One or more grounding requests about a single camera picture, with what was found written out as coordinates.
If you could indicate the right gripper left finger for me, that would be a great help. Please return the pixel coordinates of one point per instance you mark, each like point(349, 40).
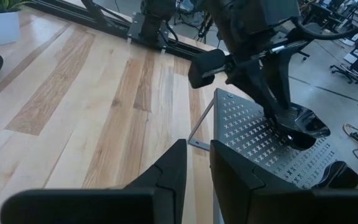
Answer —
point(104, 208)

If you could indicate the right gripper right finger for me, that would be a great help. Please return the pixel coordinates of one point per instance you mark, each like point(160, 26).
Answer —
point(275, 208)

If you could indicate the black rounded triangular mini plate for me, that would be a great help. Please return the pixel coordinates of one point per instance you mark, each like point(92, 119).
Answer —
point(303, 127)

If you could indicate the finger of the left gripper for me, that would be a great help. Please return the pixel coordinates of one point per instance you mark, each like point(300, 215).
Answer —
point(256, 90)
point(280, 81)

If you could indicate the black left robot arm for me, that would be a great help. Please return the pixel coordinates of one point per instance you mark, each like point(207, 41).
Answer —
point(157, 15)

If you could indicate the grey perforated metal riser shelf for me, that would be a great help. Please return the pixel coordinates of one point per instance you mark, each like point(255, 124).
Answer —
point(244, 130)

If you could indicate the black aluminium rig frame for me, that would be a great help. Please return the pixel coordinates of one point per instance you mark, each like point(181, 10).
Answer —
point(117, 28)

